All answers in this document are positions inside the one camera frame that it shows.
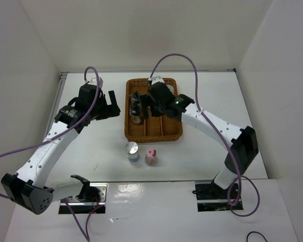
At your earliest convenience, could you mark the black-capped white spice bottle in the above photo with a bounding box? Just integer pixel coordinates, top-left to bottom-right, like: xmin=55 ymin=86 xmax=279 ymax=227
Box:
xmin=130 ymin=91 xmax=141 ymax=106

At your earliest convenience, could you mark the black-capped brown spice bottle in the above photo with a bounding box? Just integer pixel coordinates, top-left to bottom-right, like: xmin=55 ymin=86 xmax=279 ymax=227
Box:
xmin=129 ymin=103 xmax=143 ymax=125

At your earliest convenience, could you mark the pink-capped spice bottle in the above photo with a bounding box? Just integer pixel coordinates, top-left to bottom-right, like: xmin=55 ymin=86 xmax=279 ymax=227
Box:
xmin=145 ymin=148 xmax=158 ymax=166

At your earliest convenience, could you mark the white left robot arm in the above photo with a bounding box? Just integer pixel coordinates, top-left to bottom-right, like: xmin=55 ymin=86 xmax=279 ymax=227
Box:
xmin=1 ymin=84 xmax=120 ymax=215

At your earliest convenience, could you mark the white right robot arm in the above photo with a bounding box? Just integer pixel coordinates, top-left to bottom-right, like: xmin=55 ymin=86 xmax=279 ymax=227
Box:
xmin=140 ymin=78 xmax=259 ymax=198

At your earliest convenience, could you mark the brown wicker divided tray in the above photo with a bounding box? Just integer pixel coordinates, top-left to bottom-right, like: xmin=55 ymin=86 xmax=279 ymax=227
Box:
xmin=124 ymin=78 xmax=183 ymax=143

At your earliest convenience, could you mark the silver-capped blue-label bottle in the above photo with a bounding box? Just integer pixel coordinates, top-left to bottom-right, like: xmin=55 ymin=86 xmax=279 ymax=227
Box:
xmin=125 ymin=142 xmax=140 ymax=165

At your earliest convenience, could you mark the aluminium table edge rail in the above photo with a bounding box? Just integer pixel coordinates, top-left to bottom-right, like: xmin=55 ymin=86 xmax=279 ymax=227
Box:
xmin=43 ymin=72 xmax=69 ymax=141

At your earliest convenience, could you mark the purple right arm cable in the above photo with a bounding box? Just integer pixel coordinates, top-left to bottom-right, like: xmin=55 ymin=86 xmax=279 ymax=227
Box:
xmin=148 ymin=53 xmax=261 ymax=217

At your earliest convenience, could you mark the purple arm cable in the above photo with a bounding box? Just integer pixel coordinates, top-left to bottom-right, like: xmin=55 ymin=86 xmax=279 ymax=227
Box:
xmin=148 ymin=53 xmax=261 ymax=217
xmin=0 ymin=66 xmax=104 ymax=241

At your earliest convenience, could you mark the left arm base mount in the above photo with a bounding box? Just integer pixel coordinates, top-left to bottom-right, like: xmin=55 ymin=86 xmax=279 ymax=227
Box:
xmin=65 ymin=183 xmax=108 ymax=215

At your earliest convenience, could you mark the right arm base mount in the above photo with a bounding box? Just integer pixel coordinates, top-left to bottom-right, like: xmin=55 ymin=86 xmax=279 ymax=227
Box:
xmin=192 ymin=180 xmax=231 ymax=212

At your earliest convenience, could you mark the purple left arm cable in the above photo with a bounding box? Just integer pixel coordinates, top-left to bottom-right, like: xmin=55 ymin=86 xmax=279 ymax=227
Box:
xmin=0 ymin=66 xmax=104 ymax=241

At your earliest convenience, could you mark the black cable on floor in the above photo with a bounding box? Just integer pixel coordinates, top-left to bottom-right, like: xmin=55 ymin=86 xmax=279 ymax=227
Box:
xmin=246 ymin=231 xmax=268 ymax=242

